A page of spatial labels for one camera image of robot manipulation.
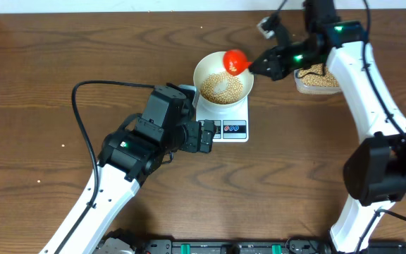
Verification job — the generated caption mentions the clear plastic container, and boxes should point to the clear plastic container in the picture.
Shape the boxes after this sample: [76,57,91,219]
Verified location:
[294,63,342,95]

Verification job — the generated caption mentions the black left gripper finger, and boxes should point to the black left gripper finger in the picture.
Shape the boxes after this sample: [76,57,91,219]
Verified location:
[202,120,216,133]
[199,131,214,153]

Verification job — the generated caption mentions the cream round bowl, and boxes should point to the cream round bowl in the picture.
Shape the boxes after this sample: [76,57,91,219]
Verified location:
[193,52,254,106]

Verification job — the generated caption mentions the red plastic measuring scoop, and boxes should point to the red plastic measuring scoop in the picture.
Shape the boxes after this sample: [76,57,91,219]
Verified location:
[222,49,252,76]

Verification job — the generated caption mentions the soybeans in bowl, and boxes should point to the soybeans in bowl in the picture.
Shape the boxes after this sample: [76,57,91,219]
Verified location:
[200,72,243,104]

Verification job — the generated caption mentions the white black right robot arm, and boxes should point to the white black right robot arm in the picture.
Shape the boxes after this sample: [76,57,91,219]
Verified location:
[249,0,406,253]

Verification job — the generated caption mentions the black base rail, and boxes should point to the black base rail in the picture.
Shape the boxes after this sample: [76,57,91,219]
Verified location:
[97,238,406,254]

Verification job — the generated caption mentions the soybeans in container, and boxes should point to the soybeans in container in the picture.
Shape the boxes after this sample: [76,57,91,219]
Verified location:
[297,63,339,87]

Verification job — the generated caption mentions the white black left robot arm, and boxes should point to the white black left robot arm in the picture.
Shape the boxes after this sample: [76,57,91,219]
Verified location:
[42,83,216,253]

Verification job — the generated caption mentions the white digital kitchen scale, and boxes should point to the white digital kitchen scale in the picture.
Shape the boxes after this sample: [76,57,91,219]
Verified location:
[196,95,249,143]

